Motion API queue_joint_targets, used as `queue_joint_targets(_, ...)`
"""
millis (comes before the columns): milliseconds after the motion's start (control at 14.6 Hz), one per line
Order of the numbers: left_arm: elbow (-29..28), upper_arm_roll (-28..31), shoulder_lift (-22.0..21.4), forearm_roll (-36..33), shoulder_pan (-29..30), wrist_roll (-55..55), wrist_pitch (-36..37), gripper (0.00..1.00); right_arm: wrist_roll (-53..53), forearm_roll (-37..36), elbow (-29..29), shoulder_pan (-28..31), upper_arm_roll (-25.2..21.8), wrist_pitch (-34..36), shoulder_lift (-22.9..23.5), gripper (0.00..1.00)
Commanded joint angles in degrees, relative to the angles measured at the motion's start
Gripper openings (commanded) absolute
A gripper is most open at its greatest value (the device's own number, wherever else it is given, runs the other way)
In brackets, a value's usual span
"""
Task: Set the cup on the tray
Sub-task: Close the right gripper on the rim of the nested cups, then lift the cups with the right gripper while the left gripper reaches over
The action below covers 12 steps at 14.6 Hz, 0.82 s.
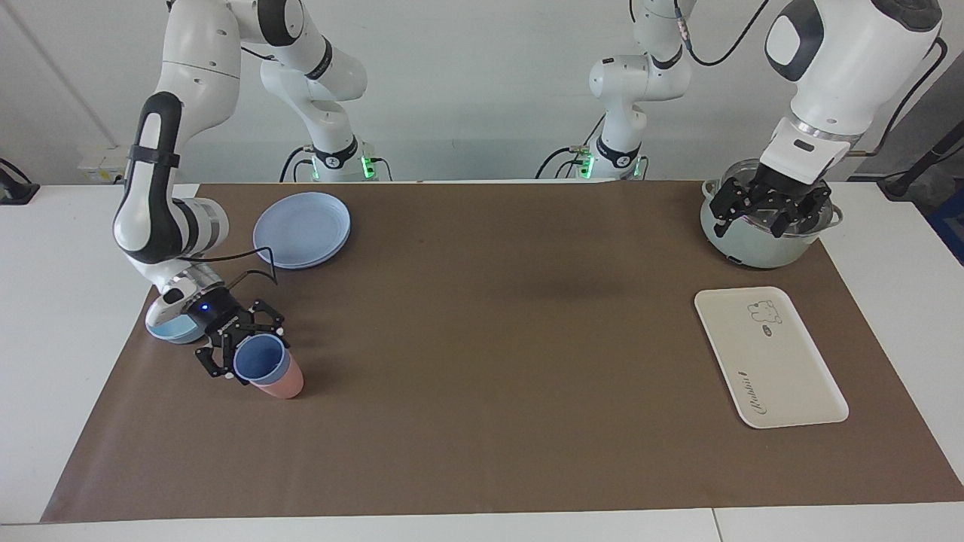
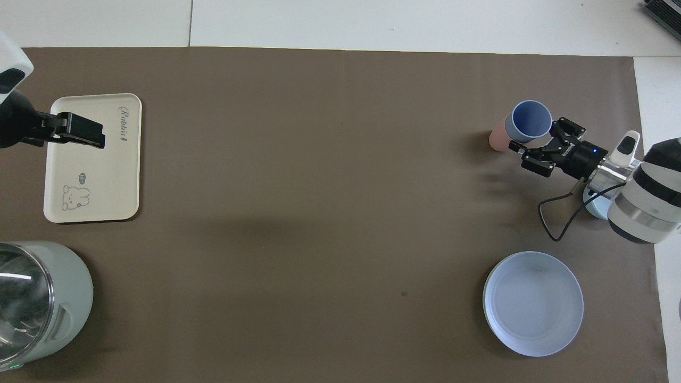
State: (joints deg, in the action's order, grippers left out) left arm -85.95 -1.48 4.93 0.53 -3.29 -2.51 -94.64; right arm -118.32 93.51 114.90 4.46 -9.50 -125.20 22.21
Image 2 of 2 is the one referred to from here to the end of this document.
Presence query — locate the dark grey ribbed device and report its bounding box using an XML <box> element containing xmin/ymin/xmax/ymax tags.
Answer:
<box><xmin>641</xmin><ymin>0</ymin><xmax>681</xmax><ymax>27</ymax></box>

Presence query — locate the pink cup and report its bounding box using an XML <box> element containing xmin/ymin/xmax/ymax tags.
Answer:
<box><xmin>488</xmin><ymin>124</ymin><xmax>514</xmax><ymax>154</ymax></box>

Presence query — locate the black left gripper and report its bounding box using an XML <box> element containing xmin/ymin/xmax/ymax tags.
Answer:
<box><xmin>0</xmin><ymin>89</ymin><xmax>106</xmax><ymax>149</ymax></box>

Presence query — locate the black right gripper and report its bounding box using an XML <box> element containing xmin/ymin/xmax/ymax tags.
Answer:
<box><xmin>508</xmin><ymin>116</ymin><xmax>609</xmax><ymax>179</ymax></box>

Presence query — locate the pale green electric pot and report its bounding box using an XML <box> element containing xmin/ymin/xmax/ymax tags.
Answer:
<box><xmin>0</xmin><ymin>241</ymin><xmax>95</xmax><ymax>373</ymax></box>

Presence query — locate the cream tray with rabbit print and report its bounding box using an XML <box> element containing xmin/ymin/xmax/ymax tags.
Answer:
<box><xmin>43</xmin><ymin>93</ymin><xmax>143</xmax><ymax>223</ymax></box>

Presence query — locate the glass pot lid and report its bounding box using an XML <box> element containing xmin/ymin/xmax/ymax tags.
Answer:
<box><xmin>0</xmin><ymin>244</ymin><xmax>55</xmax><ymax>368</ymax></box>

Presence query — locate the lavender blue plate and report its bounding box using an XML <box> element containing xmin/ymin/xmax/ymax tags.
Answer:
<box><xmin>483</xmin><ymin>251</ymin><xmax>585</xmax><ymax>357</ymax></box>

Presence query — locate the blue ribbed cup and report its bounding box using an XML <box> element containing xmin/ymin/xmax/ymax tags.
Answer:
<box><xmin>504</xmin><ymin>99</ymin><xmax>553</xmax><ymax>143</ymax></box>

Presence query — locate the brown paper table mat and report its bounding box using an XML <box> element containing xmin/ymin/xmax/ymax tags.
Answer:
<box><xmin>0</xmin><ymin>47</ymin><xmax>670</xmax><ymax>383</ymax></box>

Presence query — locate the light blue bowl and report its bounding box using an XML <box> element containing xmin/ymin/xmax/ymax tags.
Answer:
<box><xmin>583</xmin><ymin>185</ymin><xmax>619</xmax><ymax>220</ymax></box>

